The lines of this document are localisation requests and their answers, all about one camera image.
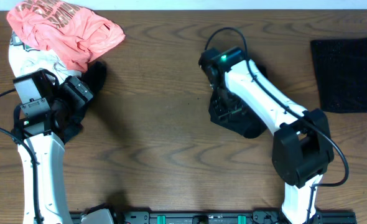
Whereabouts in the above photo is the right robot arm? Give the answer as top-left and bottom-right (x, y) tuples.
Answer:
(198, 47), (334, 223)

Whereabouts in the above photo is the white printed shirt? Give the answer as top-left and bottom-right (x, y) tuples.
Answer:
(9, 32), (81, 83)

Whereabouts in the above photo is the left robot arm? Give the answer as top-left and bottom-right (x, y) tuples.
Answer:
(13, 69), (93, 223)

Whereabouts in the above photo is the coral pink printed shirt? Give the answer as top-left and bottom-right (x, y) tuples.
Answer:
(6, 0), (126, 72)

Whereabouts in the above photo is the right black cable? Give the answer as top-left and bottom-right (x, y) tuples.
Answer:
(203, 27), (350, 224)

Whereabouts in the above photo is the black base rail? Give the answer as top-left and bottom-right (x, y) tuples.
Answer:
(70, 203), (358, 224)

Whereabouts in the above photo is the black cable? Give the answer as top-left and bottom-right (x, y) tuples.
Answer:
(0, 88), (44, 224)
(203, 27), (350, 224)

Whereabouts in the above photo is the black fabric storage container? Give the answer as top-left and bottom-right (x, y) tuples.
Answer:
(310, 38), (367, 113)

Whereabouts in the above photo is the left black cable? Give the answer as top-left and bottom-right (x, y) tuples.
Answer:
(0, 88), (44, 224)

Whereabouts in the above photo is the black t-shirt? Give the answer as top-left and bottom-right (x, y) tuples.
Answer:
(203, 65), (267, 139)

